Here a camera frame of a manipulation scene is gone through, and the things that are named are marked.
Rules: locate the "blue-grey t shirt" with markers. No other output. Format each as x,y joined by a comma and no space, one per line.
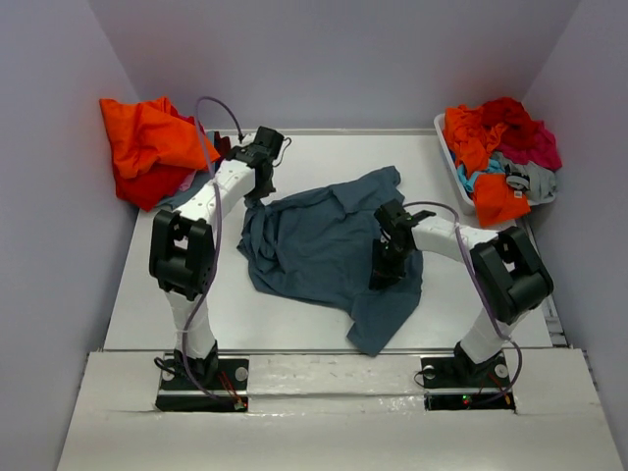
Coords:
316,246

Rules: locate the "light blue folded t shirt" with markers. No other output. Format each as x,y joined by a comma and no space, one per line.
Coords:
180,198

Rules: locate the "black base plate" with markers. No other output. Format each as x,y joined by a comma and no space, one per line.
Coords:
228,389
483,388

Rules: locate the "red crumpled t shirt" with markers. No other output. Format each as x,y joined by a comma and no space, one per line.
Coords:
519,128

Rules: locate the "grey crumpled t shirt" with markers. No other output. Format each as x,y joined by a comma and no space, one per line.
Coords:
537,183

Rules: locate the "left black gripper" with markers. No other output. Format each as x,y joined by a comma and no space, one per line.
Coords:
261,192

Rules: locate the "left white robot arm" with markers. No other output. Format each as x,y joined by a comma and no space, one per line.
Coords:
186,241

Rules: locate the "cyan crumpled t shirt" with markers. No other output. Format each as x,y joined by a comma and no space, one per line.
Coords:
468,182

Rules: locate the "pink folded t shirt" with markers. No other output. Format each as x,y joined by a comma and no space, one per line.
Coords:
188,182

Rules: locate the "magenta crumpled t shirt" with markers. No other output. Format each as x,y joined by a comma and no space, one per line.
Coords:
543,153

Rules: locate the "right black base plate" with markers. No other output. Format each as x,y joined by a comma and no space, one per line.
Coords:
483,388

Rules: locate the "red folded t shirt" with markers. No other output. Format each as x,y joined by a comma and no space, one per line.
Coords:
147,190

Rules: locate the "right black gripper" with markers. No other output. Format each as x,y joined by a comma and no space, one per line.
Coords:
389,274

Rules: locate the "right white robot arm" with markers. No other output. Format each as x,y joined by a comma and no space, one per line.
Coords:
504,266

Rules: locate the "orange crumpled t shirt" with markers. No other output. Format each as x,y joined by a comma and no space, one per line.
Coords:
473,145

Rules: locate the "orange folded t shirt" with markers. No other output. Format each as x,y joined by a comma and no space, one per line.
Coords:
148,133

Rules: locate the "dark maroon folded t shirt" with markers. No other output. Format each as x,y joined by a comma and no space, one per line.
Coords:
222,144

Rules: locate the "white perforated plastic basket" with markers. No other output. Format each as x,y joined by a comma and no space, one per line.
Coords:
465,202

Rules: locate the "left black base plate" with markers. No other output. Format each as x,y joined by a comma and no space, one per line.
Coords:
228,389

